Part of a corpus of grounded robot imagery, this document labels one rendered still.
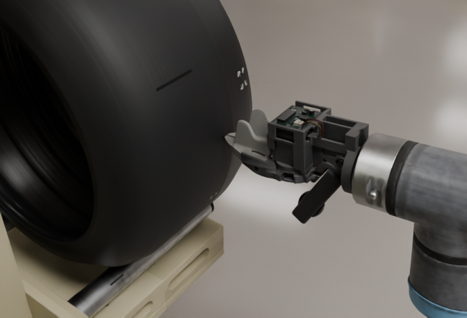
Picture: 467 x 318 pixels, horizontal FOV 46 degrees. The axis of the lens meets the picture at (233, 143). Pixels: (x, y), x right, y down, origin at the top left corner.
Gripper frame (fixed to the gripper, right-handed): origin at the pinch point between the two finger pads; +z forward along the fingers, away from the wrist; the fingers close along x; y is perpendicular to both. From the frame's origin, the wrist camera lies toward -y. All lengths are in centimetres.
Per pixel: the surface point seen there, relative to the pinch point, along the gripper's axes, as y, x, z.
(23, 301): -20.8, 26.5, 23.1
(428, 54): -110, -308, 70
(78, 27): 20.8, 14.6, 9.4
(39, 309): -21.4, 25.8, 20.1
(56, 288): -32.8, 15.9, 33.4
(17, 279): -16.1, 26.3, 22.5
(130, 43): 18.1, 10.9, 5.3
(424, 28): -108, -352, 89
